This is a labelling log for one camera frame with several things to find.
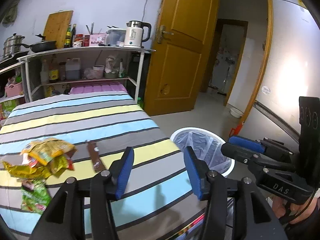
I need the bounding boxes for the grey plastic jug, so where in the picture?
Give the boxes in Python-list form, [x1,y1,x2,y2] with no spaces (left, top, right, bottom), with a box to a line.
[66,58,81,80]

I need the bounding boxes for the white trash bin with liner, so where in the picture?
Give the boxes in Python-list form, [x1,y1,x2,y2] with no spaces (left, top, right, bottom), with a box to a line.
[170,127,235,177]

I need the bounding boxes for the yellow red sauce packet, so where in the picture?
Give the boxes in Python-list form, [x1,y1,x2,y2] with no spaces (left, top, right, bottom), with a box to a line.
[48,154,74,177]

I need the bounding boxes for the brown chocolate wrapper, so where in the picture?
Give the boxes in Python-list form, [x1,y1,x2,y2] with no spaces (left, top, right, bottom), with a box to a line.
[86,140,105,173]

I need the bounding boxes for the stainless steel pot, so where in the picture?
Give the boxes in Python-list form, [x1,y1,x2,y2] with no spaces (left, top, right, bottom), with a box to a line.
[3,33,25,58]

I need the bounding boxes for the gold foil wrapper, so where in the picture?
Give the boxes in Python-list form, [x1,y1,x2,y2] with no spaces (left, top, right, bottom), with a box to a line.
[2,161,52,179]

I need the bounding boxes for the person's right hand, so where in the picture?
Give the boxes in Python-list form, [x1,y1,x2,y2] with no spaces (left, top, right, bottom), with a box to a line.
[271,189,320,227]

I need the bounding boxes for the clear plastic container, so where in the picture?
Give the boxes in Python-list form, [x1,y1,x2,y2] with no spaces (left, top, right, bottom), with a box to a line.
[105,28,126,47]

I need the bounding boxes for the pink lid storage box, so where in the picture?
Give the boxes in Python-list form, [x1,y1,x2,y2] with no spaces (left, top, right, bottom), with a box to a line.
[70,82,127,94]

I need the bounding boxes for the green snack wrapper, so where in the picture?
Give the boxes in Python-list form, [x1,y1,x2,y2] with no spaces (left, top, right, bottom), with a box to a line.
[21,179,52,214]

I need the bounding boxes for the black frying pan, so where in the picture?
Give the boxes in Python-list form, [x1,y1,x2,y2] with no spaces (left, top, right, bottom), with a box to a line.
[21,34,57,53]

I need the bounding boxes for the white electric kettle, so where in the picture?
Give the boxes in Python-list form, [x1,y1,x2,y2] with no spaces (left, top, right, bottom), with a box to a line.
[124,21,152,48]

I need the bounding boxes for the white metal shelf rack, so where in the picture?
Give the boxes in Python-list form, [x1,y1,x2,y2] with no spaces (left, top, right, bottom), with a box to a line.
[0,45,156,104]

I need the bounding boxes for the green plastic bottle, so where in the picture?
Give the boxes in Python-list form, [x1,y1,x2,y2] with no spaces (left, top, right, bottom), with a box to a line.
[137,97,144,109]

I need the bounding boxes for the green hanging cloth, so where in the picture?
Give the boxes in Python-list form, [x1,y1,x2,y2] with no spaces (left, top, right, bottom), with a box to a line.
[2,0,20,25]

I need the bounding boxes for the dark sauce bottle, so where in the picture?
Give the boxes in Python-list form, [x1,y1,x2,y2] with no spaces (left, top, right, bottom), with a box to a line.
[64,24,76,48]

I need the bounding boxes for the yellow wooden door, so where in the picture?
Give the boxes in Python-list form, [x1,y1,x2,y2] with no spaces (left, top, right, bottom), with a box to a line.
[144,0,219,116]

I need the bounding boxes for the pink utensil box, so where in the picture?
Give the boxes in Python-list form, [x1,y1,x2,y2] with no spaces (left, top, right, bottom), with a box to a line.
[89,33,106,47]

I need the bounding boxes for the striped tablecloth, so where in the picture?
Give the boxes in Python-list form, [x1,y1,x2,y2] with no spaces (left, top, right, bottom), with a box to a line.
[1,92,205,239]

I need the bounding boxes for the wooden cutting board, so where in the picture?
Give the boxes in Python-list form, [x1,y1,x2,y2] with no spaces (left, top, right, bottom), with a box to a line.
[43,10,73,49]

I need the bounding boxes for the yellow snack wrapper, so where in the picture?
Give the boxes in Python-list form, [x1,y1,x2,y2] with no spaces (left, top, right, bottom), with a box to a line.
[21,138,76,166]

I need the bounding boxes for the pink plastic basket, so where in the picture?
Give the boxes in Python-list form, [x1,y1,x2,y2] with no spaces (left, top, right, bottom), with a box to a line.
[5,82,24,98]

